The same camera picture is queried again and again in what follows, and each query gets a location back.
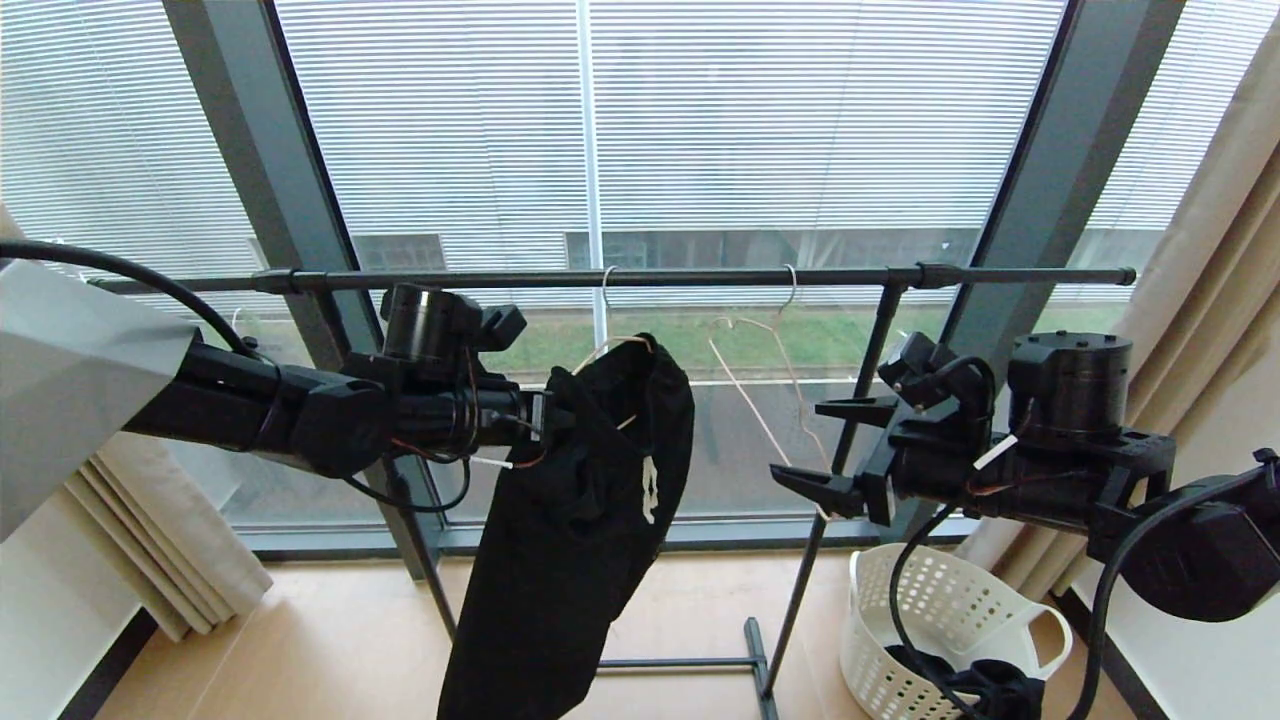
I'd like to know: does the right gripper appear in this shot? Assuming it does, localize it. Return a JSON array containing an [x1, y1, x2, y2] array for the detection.
[[768, 395, 1013, 528]]

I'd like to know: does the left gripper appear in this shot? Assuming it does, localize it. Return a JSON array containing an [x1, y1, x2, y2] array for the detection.
[[443, 386, 556, 453]]

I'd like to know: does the pink clothes hanger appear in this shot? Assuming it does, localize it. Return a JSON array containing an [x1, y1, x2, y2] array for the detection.
[[572, 265, 656, 433], [708, 265, 846, 521]]

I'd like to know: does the white laundry basket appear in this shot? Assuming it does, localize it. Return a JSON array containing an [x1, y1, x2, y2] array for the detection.
[[840, 543, 1074, 720]]

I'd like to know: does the black clothes rack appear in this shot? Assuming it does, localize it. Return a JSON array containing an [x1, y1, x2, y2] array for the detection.
[[88, 263, 1136, 720]]

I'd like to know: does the heap of clothes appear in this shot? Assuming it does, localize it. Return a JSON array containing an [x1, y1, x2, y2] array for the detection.
[[883, 645, 1046, 720]]

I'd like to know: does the window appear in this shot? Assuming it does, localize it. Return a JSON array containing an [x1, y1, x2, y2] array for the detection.
[[0, 0, 1280, 556]]

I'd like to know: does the beige curtain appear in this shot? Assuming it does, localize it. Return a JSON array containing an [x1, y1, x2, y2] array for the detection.
[[955, 30, 1280, 606], [0, 205, 273, 643]]

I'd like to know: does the black cable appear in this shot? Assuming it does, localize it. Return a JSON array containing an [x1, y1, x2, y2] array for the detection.
[[1065, 465, 1280, 720], [888, 500, 1001, 720], [340, 455, 473, 514], [0, 238, 263, 359]]

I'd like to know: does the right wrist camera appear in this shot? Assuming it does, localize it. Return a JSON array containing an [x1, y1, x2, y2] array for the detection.
[[878, 332, 998, 446]]

